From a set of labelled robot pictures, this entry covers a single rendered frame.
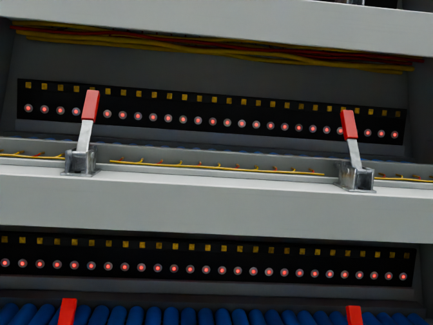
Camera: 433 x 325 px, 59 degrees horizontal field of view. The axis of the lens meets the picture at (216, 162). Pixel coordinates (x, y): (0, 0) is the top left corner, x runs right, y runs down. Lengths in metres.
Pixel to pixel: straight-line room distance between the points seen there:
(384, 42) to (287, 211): 0.21
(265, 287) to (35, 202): 0.30
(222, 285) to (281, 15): 0.33
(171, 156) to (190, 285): 0.18
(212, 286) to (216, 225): 0.17
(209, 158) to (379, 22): 0.23
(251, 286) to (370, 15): 0.35
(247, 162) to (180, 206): 0.11
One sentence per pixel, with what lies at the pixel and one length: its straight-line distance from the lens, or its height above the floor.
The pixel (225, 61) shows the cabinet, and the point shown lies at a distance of 0.61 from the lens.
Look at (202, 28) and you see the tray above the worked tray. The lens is 0.41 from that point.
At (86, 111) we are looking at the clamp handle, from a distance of 0.40.
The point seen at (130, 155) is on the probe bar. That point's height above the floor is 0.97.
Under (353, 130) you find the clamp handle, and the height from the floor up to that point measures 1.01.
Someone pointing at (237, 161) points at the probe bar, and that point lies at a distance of 0.42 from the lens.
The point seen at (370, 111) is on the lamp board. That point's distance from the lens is 0.60.
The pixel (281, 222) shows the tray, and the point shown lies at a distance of 0.36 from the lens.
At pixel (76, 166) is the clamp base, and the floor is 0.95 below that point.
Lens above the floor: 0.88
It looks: 12 degrees up
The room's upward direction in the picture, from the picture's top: 2 degrees clockwise
